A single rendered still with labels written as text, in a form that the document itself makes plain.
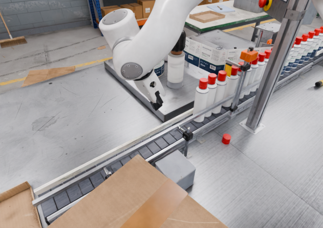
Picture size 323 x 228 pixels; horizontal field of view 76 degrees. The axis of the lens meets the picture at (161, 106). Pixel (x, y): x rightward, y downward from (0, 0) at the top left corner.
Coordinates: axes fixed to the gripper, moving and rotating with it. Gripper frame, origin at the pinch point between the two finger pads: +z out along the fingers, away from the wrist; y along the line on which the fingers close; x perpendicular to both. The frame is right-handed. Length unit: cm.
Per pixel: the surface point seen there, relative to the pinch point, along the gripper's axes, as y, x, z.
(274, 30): 6, -75, 20
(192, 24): 116, -111, 69
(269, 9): -4, -53, -6
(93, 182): -1.8, 31.9, 9.0
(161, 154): -5.5, 8.6, 18.1
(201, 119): -2.3, -14.5, 23.5
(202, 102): -2.1, -17.2, 14.6
